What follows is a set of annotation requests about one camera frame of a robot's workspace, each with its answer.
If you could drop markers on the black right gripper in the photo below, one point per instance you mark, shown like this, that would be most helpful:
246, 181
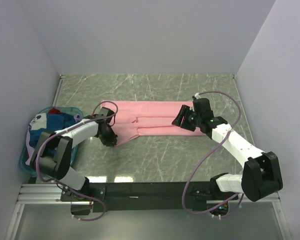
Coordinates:
185, 111

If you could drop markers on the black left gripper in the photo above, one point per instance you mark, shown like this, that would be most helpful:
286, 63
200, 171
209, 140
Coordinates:
108, 142

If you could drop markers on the pink t shirt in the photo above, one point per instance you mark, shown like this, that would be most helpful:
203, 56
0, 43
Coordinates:
147, 118

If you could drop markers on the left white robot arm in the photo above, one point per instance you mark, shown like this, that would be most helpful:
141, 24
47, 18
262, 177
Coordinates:
53, 153

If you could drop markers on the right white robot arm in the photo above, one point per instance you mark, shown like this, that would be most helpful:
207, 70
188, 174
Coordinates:
261, 174

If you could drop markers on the red garment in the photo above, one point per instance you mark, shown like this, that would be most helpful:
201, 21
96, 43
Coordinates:
54, 111

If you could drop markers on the black base beam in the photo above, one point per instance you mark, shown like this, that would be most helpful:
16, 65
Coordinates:
121, 196

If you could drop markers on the lavender t shirt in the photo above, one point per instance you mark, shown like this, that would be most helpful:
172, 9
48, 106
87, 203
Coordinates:
27, 150

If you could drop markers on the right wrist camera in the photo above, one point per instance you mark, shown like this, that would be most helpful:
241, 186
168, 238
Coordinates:
202, 107

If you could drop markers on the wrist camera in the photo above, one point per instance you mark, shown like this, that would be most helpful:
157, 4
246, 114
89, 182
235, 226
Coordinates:
104, 113
202, 107

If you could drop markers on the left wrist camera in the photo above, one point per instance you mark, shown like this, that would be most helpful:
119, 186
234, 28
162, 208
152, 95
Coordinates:
104, 113

